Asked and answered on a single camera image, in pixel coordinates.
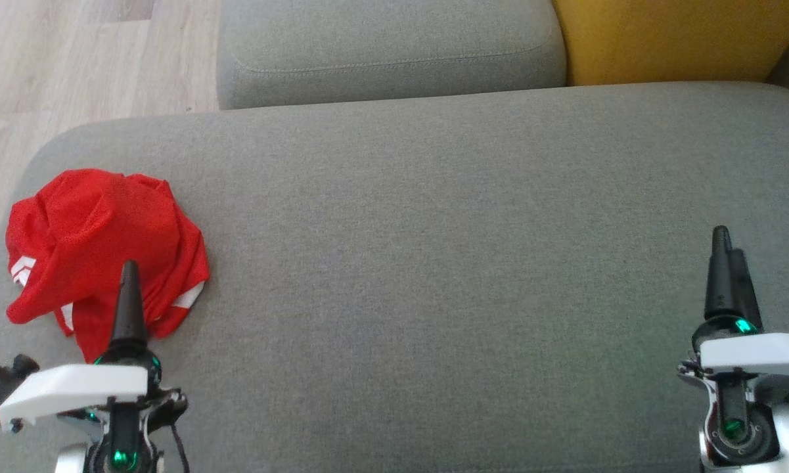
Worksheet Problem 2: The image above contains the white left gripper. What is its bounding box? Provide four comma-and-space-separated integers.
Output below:
0, 260, 189, 435

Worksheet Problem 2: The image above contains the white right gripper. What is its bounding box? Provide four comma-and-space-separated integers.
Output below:
678, 225, 789, 402

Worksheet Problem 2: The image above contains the red and white t-shirt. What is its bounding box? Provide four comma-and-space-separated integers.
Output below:
53, 174, 211, 364

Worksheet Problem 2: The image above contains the large yellow sofa back cushion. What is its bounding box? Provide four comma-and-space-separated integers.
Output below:
551, 0, 789, 87

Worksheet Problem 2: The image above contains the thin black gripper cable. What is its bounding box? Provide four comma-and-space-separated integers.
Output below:
169, 423, 191, 473

